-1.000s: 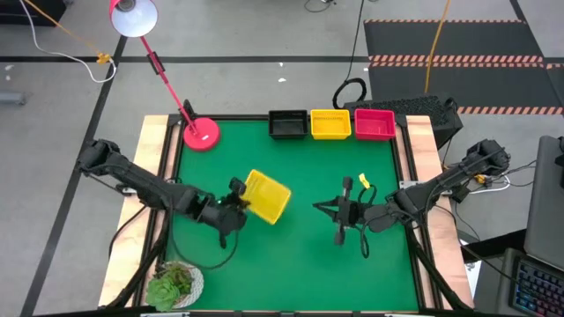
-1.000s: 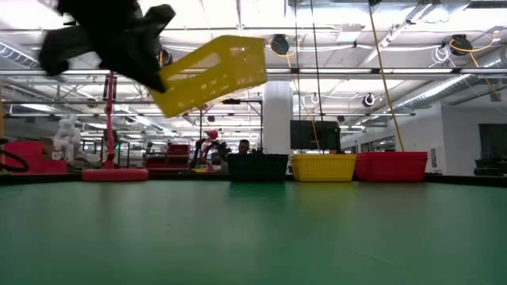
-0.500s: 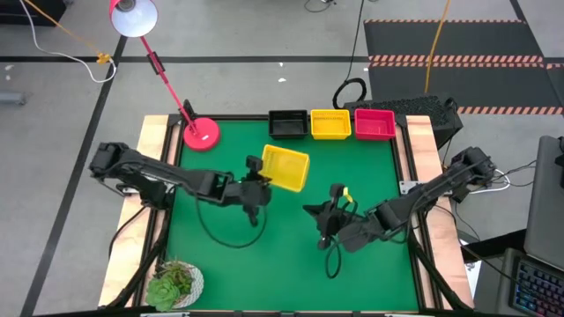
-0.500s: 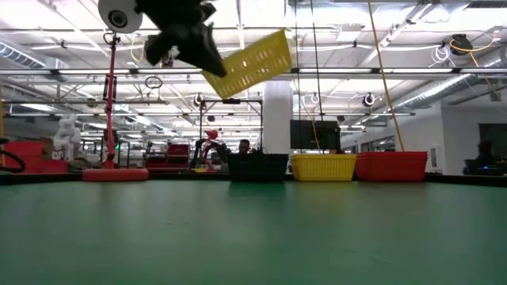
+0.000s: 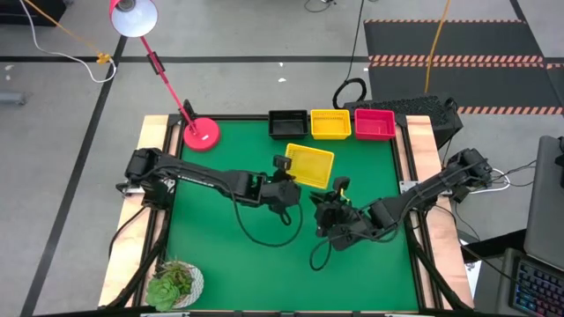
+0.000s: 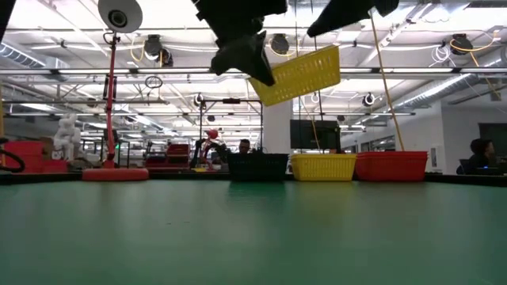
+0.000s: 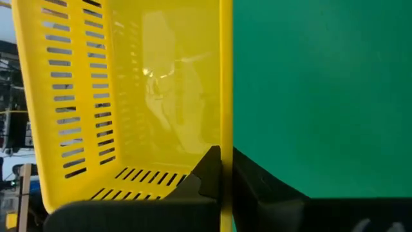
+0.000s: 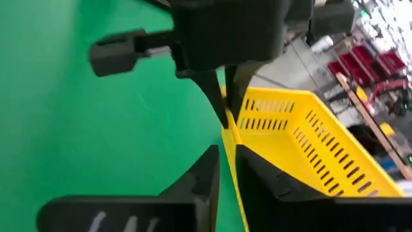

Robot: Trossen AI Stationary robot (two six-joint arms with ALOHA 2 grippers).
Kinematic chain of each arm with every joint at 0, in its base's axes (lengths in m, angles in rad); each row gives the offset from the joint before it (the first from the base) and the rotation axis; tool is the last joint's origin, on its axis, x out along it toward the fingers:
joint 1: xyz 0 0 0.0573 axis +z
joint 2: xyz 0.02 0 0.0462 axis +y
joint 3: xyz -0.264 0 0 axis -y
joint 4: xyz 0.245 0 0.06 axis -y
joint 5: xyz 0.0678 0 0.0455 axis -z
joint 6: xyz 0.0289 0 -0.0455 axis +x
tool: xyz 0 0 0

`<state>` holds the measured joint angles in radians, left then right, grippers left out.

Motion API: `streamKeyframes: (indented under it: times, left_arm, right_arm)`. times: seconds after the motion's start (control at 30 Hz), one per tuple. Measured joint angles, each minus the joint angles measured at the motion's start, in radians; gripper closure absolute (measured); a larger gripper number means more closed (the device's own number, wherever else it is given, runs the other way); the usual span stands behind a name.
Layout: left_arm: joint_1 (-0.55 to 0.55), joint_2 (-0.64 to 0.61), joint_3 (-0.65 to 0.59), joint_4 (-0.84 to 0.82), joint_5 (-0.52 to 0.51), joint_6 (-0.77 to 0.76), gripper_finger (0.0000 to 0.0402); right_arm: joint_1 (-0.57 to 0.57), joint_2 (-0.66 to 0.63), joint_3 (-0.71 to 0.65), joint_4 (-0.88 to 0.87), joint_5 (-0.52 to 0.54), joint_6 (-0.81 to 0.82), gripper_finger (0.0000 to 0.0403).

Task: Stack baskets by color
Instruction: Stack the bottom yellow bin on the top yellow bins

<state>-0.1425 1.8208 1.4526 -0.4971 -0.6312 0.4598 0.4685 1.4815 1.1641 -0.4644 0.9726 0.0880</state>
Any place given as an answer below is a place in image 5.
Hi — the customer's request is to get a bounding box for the black cabinet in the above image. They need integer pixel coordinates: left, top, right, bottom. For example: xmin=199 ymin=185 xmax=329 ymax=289
xmin=0 ymin=0 xmax=67 ymax=26

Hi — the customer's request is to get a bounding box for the backlit black keyboard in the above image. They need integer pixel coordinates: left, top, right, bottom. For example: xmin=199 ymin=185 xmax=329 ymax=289
xmin=508 ymin=257 xmax=564 ymax=317

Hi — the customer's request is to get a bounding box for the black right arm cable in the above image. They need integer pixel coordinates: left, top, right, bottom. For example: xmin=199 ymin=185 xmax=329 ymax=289
xmin=308 ymin=237 xmax=334 ymax=272

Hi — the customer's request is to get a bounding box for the black striped-edge floor mat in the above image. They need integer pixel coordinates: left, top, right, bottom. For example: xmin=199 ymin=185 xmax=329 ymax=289
xmin=363 ymin=18 xmax=547 ymax=63
xmin=367 ymin=62 xmax=564 ymax=116

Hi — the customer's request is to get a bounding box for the white cable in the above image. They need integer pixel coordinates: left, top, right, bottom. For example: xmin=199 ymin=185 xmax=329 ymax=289
xmin=469 ymin=168 xmax=511 ymax=195
xmin=19 ymin=0 xmax=118 ymax=85

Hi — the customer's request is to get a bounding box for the yellow cable with plug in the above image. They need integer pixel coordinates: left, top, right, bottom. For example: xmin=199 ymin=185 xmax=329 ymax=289
xmin=24 ymin=0 xmax=111 ymax=65

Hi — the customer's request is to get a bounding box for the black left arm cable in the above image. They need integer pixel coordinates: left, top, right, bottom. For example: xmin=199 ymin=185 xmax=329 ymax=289
xmin=228 ymin=193 xmax=305 ymax=248

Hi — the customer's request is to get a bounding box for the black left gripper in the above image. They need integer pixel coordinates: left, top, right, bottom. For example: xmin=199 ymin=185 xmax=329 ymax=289
xmin=263 ymin=154 xmax=304 ymax=217

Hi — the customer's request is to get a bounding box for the grey floor block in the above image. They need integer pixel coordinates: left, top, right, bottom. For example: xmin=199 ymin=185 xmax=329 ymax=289
xmin=0 ymin=92 xmax=26 ymax=106

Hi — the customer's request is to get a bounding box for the black looped floor cable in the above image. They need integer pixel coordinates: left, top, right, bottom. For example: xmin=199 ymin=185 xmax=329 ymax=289
xmin=330 ymin=0 xmax=369 ymax=111

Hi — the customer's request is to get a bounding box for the yellow hanging cable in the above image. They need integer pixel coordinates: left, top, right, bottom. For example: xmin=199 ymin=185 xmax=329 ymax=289
xmin=423 ymin=0 xmax=455 ymax=94

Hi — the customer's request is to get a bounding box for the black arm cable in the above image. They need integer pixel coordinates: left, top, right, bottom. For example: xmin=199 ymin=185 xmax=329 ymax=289
xmin=308 ymin=237 xmax=334 ymax=272
xmin=228 ymin=193 xmax=305 ymax=248

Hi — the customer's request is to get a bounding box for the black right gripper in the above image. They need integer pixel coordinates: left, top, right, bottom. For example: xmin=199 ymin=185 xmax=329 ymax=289
xmin=309 ymin=175 xmax=375 ymax=253

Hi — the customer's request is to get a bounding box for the green table mat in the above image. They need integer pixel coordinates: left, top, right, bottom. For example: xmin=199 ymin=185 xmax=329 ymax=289
xmin=166 ymin=119 xmax=419 ymax=313

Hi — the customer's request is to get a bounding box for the red desk lamp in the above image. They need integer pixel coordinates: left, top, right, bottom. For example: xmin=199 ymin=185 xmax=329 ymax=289
xmin=108 ymin=0 xmax=221 ymax=153

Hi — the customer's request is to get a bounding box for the grey laptop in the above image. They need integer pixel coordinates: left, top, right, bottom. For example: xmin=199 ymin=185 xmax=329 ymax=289
xmin=523 ymin=135 xmax=564 ymax=272

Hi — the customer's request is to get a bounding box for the succulent plant in white pot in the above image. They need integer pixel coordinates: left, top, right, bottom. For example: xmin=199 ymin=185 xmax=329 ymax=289
xmin=145 ymin=259 xmax=205 ymax=313

